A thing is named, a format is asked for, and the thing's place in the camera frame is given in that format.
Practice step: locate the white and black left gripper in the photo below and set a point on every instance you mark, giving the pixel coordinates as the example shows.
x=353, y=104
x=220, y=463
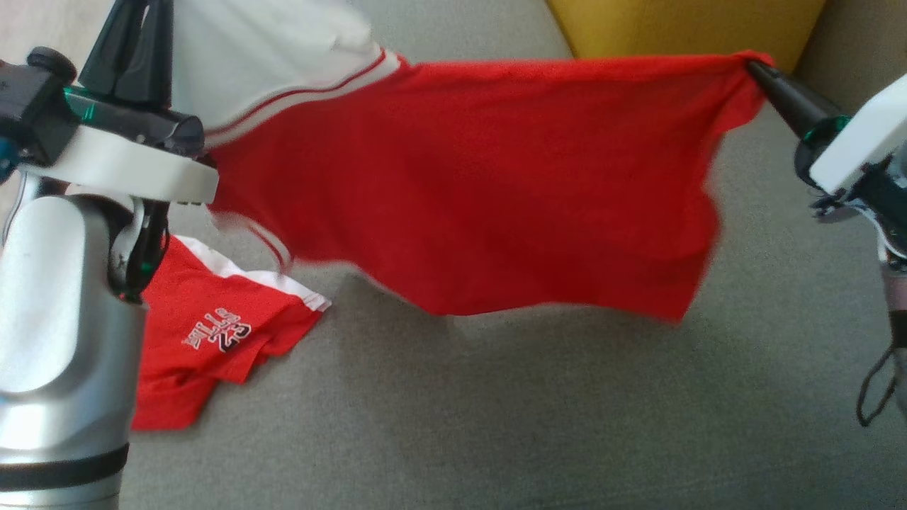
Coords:
x=127, y=163

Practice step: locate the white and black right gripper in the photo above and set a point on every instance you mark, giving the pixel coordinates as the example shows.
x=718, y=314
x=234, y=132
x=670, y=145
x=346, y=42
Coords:
x=864, y=142

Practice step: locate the red shirt with white sleeves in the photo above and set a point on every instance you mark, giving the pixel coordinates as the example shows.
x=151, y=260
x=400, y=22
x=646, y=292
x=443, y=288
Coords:
x=496, y=177

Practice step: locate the red printed shorts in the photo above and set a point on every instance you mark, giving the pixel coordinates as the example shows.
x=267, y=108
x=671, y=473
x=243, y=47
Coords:
x=205, y=354

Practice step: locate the yellow cushion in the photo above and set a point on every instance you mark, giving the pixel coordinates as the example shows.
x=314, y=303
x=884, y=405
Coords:
x=673, y=28

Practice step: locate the grey fabric sofa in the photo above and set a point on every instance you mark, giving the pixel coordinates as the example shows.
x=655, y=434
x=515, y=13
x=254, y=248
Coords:
x=496, y=425

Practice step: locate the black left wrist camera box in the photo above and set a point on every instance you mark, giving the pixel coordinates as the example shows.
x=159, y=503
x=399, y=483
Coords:
x=35, y=106

